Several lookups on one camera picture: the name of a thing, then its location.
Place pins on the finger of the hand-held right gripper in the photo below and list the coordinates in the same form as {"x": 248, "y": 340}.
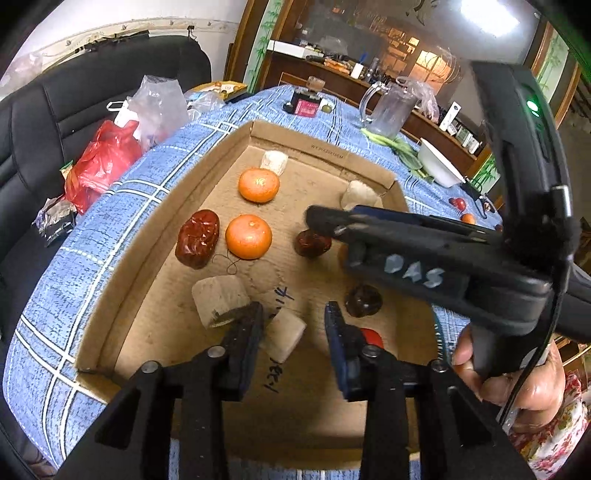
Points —
{"x": 332, "y": 221}
{"x": 392, "y": 211}

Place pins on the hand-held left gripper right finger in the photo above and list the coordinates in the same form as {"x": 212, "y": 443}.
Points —
{"x": 334, "y": 350}

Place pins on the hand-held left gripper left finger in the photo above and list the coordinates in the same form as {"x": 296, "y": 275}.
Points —
{"x": 247, "y": 341}

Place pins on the white foam block front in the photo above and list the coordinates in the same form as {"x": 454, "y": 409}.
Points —
{"x": 282, "y": 334}

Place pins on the red cherry tomato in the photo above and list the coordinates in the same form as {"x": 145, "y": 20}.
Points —
{"x": 373, "y": 337}

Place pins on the white foam wedge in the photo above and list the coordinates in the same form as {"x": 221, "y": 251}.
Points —
{"x": 219, "y": 295}

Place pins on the orange tangerine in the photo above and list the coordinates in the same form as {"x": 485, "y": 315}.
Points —
{"x": 258, "y": 184}
{"x": 248, "y": 236}

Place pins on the brown cardboard box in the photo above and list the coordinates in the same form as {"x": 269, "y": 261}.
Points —
{"x": 152, "y": 300}

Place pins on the person's right hand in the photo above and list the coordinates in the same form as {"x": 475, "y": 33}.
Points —
{"x": 535, "y": 397}

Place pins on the small orange fruit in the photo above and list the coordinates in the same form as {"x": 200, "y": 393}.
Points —
{"x": 467, "y": 218}

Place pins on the green leafy vegetable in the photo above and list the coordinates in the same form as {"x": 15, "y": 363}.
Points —
{"x": 401, "y": 147}

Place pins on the white bowl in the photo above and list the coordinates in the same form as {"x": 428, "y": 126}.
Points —
{"x": 438, "y": 166}

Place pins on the clear glass pitcher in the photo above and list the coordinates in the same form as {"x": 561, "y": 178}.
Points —
{"x": 390, "y": 108}

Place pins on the green and white boxes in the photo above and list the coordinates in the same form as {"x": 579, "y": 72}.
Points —
{"x": 466, "y": 138}

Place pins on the white tube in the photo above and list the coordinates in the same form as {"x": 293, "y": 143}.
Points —
{"x": 451, "y": 117}

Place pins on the black jar with brown lid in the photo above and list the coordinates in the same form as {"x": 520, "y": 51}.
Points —
{"x": 304, "y": 107}

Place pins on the small white cup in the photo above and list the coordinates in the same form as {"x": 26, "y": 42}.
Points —
{"x": 357, "y": 70}

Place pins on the yellow snack box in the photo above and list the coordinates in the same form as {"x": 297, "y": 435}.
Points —
{"x": 226, "y": 90}

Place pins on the clear plastic packaging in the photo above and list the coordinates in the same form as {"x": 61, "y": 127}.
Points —
{"x": 205, "y": 104}

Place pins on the white flat box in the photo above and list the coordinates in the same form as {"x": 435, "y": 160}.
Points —
{"x": 286, "y": 47}

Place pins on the floral patterned clothing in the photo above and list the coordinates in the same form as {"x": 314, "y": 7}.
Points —
{"x": 558, "y": 438}

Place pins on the blue plaid tablecloth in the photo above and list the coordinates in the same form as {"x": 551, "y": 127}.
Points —
{"x": 69, "y": 277}

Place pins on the clear plastic bag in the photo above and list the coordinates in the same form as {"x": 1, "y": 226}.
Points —
{"x": 159, "y": 108}

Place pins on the black packet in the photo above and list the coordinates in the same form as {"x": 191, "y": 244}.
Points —
{"x": 55, "y": 224}

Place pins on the red plastic bag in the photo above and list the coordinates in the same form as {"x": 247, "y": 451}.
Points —
{"x": 104, "y": 159}

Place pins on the white plastic bag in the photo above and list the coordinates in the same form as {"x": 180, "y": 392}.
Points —
{"x": 121, "y": 117}

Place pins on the black leather sofa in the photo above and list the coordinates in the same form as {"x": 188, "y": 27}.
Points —
{"x": 46, "y": 120}

